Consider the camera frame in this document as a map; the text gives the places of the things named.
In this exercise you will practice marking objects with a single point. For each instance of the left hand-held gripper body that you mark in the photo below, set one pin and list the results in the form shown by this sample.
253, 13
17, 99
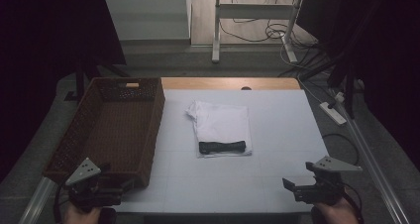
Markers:
82, 174

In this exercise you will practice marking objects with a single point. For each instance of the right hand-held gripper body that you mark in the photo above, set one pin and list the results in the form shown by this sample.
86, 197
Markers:
325, 187

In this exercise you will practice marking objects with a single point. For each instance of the brown wicker basket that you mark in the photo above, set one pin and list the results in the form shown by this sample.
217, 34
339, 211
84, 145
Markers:
115, 134

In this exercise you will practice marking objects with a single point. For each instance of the white shirt black collar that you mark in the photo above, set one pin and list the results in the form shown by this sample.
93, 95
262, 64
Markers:
221, 125

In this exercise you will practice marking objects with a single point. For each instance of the person's right hand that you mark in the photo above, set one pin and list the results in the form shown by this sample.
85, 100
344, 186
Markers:
336, 214

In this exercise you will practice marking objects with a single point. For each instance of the person's left hand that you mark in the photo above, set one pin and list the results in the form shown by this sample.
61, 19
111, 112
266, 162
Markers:
79, 216

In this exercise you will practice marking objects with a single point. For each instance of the white table mat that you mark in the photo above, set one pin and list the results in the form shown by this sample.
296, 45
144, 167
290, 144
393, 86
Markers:
280, 134

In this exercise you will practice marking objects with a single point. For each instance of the white power strip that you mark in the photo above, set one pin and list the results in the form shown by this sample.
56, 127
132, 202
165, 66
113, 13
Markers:
333, 113

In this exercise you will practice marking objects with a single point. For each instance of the black metal stand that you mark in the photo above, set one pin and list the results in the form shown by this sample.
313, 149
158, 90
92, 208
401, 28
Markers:
349, 91
80, 82

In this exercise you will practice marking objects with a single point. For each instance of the white cabinet panel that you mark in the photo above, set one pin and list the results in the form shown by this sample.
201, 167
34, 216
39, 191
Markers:
145, 16

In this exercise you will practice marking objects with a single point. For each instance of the aluminium rail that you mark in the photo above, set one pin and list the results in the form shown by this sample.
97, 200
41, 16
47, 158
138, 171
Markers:
36, 201
373, 171

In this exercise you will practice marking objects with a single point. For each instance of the white metal desk frame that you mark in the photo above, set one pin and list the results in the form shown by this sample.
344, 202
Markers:
216, 35

